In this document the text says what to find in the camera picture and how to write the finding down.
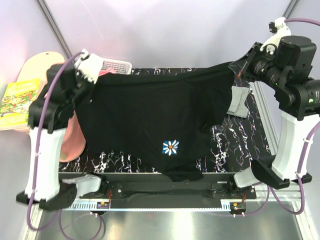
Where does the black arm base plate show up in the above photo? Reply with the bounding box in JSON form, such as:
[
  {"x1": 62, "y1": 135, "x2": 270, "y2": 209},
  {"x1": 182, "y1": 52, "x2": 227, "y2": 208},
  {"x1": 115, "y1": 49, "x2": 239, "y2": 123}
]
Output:
[{"x1": 85, "y1": 173, "x2": 257, "y2": 211}]

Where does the white plastic laundry basket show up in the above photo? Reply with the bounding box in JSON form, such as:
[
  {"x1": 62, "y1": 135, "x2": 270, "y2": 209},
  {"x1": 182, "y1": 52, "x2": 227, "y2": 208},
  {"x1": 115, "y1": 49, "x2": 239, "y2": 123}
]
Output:
[{"x1": 101, "y1": 58, "x2": 132, "y2": 75}]

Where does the aluminium frame rail front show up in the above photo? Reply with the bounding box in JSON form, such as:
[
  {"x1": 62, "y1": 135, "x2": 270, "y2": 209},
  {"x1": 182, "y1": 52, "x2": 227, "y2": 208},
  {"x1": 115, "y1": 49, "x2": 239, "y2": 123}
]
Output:
[{"x1": 32, "y1": 181, "x2": 306, "y2": 213}]

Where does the folded grey t shirt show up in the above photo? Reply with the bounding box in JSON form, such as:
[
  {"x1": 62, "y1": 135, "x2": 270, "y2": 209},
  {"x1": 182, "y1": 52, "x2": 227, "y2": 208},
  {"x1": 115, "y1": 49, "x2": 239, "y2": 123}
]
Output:
[{"x1": 227, "y1": 86, "x2": 250, "y2": 118}]

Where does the green treehouse book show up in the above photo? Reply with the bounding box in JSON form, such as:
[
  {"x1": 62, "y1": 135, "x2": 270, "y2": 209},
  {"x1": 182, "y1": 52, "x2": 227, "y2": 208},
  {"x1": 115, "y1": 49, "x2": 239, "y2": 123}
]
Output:
[{"x1": 0, "y1": 78, "x2": 41, "y2": 131}]

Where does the pink garment in basket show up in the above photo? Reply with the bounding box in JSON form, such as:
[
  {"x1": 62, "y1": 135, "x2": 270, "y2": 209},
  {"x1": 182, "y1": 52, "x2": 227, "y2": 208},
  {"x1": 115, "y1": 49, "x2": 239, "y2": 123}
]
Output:
[{"x1": 99, "y1": 68, "x2": 117, "y2": 76}]

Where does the black t shirt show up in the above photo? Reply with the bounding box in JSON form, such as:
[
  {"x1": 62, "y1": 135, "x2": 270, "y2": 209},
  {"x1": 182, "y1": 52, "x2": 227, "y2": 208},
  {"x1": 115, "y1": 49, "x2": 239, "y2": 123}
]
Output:
[{"x1": 75, "y1": 62, "x2": 235, "y2": 182}]

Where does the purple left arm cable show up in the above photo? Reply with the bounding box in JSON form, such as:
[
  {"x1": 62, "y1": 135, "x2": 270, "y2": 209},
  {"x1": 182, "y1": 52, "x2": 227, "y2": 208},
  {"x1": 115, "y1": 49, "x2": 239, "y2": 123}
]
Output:
[{"x1": 26, "y1": 51, "x2": 106, "y2": 240}]

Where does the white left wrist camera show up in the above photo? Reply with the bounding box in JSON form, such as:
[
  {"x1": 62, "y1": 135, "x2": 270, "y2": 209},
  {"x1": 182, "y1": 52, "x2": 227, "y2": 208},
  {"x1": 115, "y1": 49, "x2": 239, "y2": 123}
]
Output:
[{"x1": 74, "y1": 48, "x2": 104, "y2": 84}]

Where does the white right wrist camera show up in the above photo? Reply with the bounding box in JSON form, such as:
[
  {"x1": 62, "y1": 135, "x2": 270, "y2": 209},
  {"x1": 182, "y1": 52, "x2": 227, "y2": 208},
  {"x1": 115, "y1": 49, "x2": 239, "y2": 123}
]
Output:
[{"x1": 260, "y1": 17, "x2": 291, "y2": 55}]

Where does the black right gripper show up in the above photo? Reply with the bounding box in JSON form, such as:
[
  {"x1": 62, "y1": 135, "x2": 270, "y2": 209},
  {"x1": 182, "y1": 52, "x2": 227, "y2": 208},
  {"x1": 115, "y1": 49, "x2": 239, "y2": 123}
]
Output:
[{"x1": 230, "y1": 41, "x2": 288, "y2": 90}]

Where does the pink tiered shelf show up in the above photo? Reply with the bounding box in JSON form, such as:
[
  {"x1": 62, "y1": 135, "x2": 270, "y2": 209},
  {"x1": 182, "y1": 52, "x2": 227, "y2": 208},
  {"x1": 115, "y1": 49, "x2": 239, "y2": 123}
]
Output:
[{"x1": 17, "y1": 51, "x2": 86, "y2": 163}]

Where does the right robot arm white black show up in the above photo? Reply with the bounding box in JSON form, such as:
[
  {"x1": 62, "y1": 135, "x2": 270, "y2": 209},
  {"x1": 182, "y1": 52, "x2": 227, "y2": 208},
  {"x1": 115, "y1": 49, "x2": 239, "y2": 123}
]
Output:
[{"x1": 227, "y1": 35, "x2": 320, "y2": 199}]

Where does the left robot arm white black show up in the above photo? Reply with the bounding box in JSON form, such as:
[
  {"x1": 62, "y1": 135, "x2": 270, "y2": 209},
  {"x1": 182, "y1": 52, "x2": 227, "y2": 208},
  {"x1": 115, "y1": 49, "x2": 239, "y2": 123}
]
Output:
[{"x1": 16, "y1": 63, "x2": 108, "y2": 211}]

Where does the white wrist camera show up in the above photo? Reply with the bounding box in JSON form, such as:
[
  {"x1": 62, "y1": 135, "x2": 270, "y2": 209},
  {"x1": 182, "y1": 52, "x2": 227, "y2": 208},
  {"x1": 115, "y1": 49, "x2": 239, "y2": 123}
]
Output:
[
  {"x1": 260, "y1": 17, "x2": 291, "y2": 55},
  {"x1": 74, "y1": 48, "x2": 104, "y2": 84}
]

